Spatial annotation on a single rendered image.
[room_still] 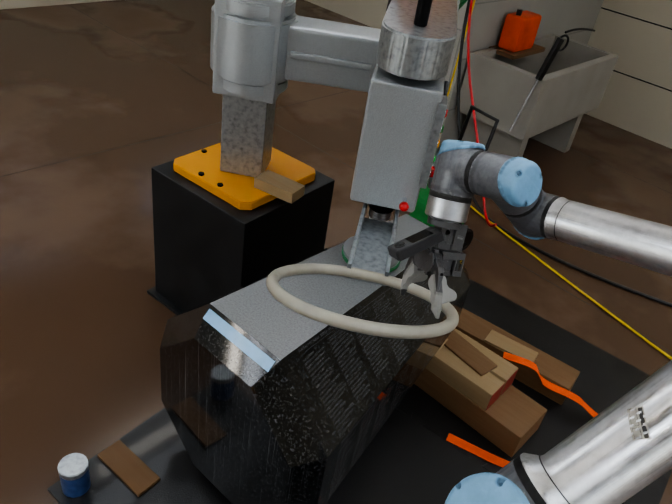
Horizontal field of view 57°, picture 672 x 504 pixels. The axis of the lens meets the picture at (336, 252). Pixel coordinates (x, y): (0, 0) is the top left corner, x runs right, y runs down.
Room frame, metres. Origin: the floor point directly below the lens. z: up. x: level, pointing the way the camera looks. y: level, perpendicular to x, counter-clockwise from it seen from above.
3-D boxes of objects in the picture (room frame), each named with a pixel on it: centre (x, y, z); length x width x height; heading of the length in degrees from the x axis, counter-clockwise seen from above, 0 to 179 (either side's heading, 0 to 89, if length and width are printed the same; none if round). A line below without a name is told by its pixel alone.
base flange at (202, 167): (2.52, 0.47, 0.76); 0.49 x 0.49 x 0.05; 57
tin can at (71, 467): (1.29, 0.79, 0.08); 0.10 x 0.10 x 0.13
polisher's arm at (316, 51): (2.52, 0.28, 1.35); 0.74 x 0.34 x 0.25; 92
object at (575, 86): (4.99, -1.37, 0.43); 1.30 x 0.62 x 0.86; 141
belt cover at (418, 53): (2.23, -0.15, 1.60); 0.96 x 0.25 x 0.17; 176
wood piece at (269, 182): (2.34, 0.29, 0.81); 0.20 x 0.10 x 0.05; 65
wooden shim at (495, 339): (2.33, -0.93, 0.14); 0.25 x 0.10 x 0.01; 62
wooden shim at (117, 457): (1.40, 0.64, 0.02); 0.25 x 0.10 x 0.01; 57
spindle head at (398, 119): (1.96, -0.14, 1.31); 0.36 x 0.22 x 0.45; 176
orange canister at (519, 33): (5.03, -1.14, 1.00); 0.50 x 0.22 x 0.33; 141
